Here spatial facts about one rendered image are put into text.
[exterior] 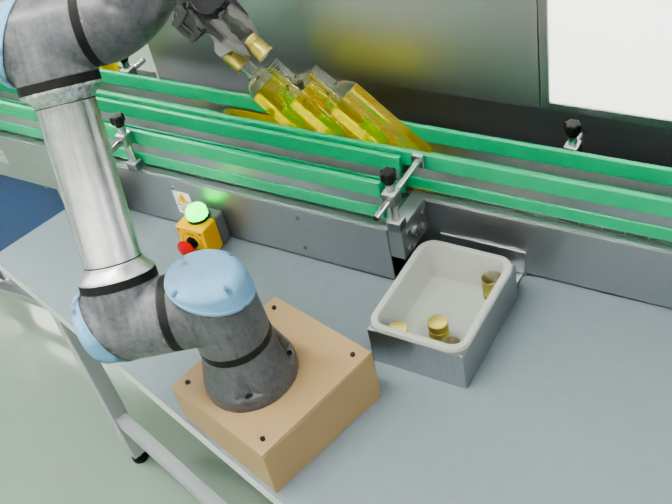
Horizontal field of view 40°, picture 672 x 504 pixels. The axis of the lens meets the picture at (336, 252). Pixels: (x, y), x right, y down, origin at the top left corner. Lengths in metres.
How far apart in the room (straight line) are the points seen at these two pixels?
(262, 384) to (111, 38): 0.54
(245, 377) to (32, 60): 0.54
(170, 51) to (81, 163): 0.84
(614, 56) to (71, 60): 0.84
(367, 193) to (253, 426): 0.46
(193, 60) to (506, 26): 0.78
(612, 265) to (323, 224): 0.51
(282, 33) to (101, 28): 0.68
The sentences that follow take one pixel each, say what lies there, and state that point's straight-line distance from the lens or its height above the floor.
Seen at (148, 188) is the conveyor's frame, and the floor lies 0.83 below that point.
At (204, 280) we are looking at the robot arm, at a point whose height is 1.07.
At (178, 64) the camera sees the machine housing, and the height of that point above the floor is 0.93.
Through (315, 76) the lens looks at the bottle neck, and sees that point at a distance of 1.66.
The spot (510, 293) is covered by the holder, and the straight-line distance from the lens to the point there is 1.58.
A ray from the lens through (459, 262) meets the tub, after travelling 1.60.
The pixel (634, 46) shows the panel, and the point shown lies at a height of 1.12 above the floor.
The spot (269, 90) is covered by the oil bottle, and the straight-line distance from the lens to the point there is 1.73.
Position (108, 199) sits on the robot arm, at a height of 1.18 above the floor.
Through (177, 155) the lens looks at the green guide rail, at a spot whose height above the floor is 0.92.
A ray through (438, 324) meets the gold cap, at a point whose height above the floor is 0.81.
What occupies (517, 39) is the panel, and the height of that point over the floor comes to 1.11.
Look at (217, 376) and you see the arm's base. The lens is 1.39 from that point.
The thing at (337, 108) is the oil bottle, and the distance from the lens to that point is 1.66.
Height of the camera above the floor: 1.92
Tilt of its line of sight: 41 degrees down
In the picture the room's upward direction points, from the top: 13 degrees counter-clockwise
